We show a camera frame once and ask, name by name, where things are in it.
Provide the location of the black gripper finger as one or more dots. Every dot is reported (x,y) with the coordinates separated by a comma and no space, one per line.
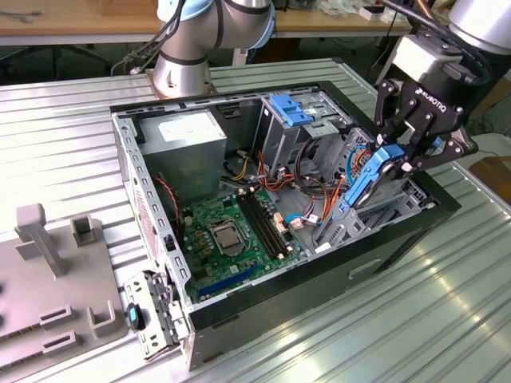
(385,111)
(451,149)

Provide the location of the hard disk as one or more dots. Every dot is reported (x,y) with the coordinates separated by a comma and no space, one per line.
(367,179)

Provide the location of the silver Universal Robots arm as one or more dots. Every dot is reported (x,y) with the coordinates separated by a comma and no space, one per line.
(179,76)

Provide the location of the grey metal disk bay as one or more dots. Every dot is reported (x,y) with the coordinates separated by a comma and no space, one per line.
(415,199)

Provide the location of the brown cardboard box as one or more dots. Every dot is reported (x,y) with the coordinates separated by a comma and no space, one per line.
(495,175)

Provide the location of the blue plastic drive latch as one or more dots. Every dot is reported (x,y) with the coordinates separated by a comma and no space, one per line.
(297,117)

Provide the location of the small white box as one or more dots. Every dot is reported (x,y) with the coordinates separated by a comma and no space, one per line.
(371,14)

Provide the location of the wooden desk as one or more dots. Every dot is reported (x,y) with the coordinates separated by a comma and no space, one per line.
(80,20)
(339,24)

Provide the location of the grey metal drive cage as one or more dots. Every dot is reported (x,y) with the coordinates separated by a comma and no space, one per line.
(275,139)

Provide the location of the white paper label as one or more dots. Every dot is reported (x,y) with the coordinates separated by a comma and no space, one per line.
(323,248)

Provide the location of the black RAM slot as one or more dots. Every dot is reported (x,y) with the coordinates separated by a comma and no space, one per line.
(260,226)
(265,224)
(255,226)
(270,222)

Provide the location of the black open PC case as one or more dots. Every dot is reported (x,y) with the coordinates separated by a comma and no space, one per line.
(311,283)

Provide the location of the silver CPU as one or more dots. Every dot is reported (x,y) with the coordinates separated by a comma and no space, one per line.
(227,239)

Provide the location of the grey power supply unit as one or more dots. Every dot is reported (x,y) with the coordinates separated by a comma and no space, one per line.
(187,167)

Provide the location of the metal CPU socket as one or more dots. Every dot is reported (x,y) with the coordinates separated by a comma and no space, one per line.
(211,233)

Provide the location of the green motherboard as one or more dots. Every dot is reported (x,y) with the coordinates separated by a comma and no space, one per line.
(239,273)

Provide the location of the blue expansion slot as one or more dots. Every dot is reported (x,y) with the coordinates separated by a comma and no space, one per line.
(227,281)

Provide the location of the black case fan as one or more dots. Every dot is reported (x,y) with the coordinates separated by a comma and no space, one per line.
(173,215)

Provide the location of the black office chair base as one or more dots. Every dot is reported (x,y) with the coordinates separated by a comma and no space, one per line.
(85,54)

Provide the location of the black blue retainer latch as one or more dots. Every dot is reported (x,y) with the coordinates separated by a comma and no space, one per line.
(135,317)

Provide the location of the grey parts rack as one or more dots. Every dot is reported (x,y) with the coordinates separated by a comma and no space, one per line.
(60,279)

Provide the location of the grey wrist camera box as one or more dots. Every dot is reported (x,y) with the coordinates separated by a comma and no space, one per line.
(423,56)

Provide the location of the grey slot bracket retainer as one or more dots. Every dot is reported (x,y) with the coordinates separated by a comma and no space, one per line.
(137,287)

